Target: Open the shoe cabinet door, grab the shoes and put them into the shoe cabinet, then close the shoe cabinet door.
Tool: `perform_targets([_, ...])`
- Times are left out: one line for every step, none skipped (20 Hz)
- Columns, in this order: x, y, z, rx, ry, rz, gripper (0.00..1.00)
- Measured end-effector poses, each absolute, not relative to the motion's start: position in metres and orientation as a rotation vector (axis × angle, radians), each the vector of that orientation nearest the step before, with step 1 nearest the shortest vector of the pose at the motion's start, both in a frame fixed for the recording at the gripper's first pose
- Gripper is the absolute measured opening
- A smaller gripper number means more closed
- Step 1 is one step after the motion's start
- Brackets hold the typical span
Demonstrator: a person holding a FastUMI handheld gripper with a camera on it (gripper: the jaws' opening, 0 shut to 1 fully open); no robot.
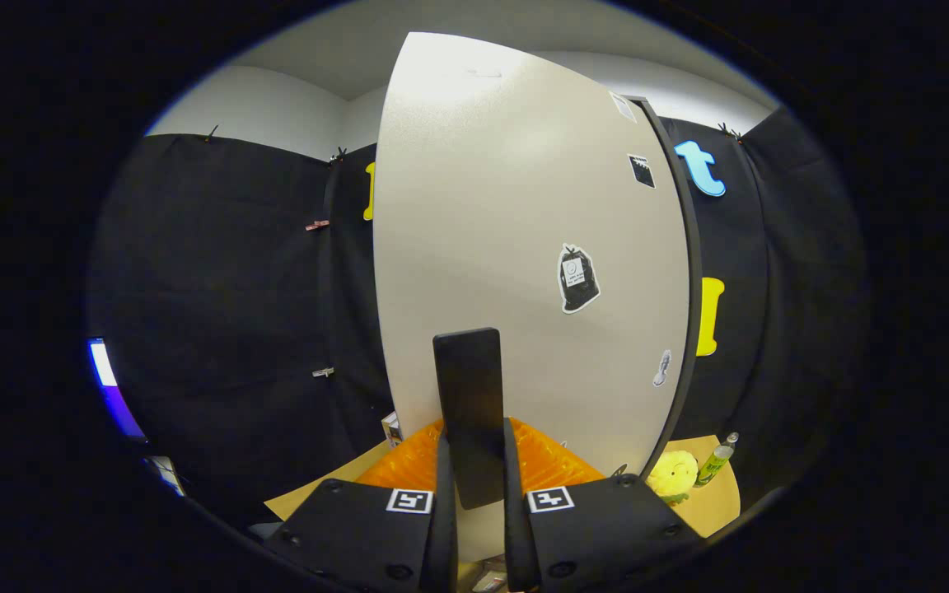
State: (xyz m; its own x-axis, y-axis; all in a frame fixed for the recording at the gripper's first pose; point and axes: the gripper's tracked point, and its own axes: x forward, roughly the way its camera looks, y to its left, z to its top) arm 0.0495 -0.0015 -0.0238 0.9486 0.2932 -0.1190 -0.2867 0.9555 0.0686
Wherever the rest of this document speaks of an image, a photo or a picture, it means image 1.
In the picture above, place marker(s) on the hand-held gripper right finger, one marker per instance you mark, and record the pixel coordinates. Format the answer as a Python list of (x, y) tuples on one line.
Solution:
[(514, 535)]

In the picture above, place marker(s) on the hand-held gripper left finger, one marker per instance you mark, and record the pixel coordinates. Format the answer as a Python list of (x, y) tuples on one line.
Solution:
[(446, 527)]

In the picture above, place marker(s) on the grey shoe cabinet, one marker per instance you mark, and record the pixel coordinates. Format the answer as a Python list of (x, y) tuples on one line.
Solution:
[(689, 247)]

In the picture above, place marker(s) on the blue white book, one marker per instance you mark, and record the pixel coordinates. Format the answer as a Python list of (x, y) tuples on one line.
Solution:
[(393, 429)]

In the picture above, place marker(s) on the yellow plush pineapple toy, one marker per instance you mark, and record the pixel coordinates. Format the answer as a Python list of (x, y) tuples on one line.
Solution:
[(672, 475)]

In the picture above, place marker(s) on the silver cloth clip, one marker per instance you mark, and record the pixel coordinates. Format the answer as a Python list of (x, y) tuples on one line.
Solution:
[(323, 372)]

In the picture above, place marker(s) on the green drink bottle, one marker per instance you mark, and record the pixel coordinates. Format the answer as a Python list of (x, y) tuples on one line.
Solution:
[(715, 464)]

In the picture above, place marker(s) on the reddish cloth clip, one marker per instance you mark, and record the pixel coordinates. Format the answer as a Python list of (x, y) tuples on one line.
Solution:
[(317, 224)]

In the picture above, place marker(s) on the black backdrop cloth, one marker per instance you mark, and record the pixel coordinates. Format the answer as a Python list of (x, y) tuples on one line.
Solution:
[(219, 288)]

